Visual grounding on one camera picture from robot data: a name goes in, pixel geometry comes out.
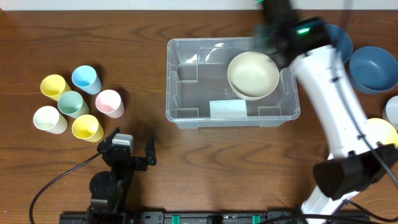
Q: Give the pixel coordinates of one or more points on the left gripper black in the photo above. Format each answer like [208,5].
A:
[131,160]

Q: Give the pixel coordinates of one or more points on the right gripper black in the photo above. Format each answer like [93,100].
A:
[278,55]

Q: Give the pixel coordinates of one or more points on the beige large bowl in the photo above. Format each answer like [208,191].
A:
[253,75]

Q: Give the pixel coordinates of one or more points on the dark blue bowl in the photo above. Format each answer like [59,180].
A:
[373,70]
[343,41]

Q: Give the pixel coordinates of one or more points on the clear plastic storage bin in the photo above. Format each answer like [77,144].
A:
[197,74]

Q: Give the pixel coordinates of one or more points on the yellow small bowl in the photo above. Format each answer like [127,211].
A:
[384,131]

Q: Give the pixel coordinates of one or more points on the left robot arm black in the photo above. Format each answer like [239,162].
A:
[109,189]

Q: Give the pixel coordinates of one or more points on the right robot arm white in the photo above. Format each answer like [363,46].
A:
[357,157]

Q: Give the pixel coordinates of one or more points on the yellow plastic cup lower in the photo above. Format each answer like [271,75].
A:
[88,128]

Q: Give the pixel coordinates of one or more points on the yellow plastic cup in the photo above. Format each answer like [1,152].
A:
[88,128]
[54,86]

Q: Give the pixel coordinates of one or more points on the pink plastic cup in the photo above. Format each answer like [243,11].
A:
[109,102]

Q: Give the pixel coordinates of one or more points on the green plastic cup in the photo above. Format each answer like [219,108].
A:
[72,104]

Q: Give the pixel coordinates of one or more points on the light blue plastic cup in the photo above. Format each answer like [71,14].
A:
[86,78]

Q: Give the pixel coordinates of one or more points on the white plastic cup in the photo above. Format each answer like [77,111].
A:
[47,118]

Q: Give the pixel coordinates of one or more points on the yellow plastic cup upper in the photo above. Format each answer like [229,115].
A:
[54,86]

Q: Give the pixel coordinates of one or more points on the grey small bowl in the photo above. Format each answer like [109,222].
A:
[390,112]

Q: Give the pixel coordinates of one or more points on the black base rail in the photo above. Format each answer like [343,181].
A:
[192,218]

